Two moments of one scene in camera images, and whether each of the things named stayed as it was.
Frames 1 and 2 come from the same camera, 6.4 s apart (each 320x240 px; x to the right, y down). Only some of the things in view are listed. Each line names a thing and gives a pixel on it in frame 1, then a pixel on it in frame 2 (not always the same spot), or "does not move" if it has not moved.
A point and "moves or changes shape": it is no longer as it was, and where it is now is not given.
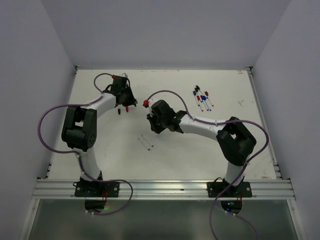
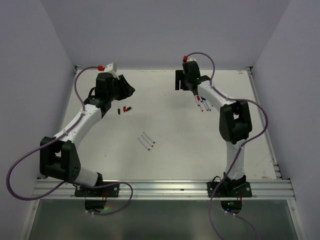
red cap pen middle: [198, 99] does not move
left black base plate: [96, 189] does not move
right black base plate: [215, 189] does not move
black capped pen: [197, 89] moves or changes shape
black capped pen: [138, 138] does not move
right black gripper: [154, 126] to [179, 75]
